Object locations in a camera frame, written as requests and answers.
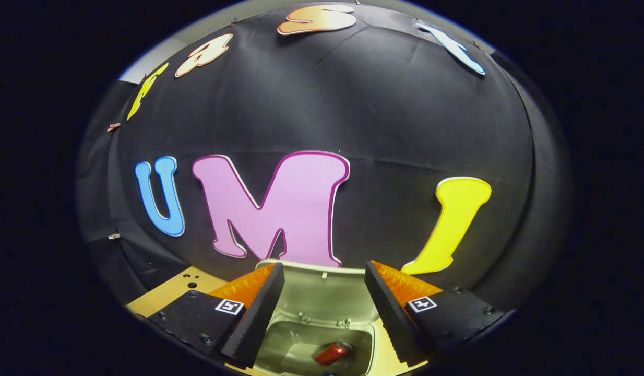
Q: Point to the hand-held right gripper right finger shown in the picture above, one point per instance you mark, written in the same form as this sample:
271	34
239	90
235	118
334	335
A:
384	305

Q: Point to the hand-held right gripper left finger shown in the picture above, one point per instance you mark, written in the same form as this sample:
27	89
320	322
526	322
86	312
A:
264	303

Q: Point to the green garbage bin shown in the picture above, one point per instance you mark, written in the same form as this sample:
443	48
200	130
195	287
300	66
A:
322	303

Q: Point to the red pop can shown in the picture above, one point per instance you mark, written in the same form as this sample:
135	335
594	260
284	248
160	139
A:
332	353

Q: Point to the black backdrop cloth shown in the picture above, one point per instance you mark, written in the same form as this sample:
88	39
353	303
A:
379	115

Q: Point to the copper clip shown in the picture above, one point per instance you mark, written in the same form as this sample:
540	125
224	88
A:
113	127

